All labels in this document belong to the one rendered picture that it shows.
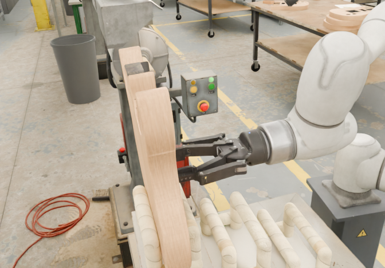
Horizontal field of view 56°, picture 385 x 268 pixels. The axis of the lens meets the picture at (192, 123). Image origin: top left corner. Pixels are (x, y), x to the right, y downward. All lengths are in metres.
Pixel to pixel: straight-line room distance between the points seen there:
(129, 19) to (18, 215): 1.99
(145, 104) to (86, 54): 3.84
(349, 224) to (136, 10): 1.18
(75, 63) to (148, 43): 2.73
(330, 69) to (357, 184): 0.99
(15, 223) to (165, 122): 2.46
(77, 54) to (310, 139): 3.70
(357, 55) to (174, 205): 0.39
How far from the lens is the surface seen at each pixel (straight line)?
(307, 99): 0.72
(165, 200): 0.61
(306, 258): 1.08
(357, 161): 1.56
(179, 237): 0.63
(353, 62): 0.68
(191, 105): 1.77
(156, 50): 1.65
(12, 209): 3.05
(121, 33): 1.32
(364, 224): 1.71
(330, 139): 0.79
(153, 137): 0.52
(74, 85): 4.43
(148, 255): 0.76
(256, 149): 0.75
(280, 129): 0.77
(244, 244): 0.98
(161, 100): 0.50
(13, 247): 2.73
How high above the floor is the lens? 1.73
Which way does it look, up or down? 28 degrees down
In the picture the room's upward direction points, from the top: 3 degrees counter-clockwise
